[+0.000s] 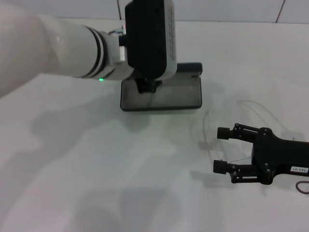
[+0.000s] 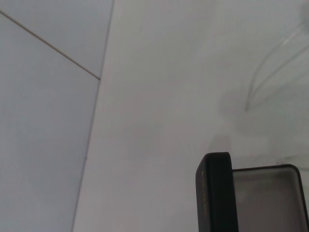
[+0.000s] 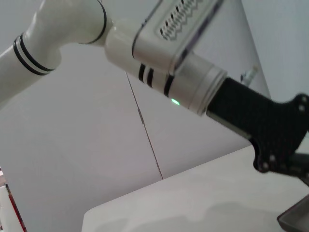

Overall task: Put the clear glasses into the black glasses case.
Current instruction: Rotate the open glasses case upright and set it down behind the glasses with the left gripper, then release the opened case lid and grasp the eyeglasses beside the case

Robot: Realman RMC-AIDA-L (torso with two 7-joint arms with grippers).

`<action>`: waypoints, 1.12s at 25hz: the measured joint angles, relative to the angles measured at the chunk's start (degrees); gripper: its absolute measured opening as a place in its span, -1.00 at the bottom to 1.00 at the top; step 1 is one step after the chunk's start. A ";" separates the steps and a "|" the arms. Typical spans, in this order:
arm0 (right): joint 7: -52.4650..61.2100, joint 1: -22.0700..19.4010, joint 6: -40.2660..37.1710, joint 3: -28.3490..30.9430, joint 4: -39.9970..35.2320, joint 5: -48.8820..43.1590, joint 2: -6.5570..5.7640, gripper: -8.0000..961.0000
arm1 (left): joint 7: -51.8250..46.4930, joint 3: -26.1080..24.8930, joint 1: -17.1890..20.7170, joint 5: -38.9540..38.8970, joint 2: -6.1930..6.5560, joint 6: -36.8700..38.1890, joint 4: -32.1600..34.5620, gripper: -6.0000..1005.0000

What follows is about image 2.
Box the black glasses case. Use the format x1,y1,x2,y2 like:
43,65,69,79
195,151,309,232

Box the clear white glasses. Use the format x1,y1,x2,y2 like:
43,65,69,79
244,21,309,112

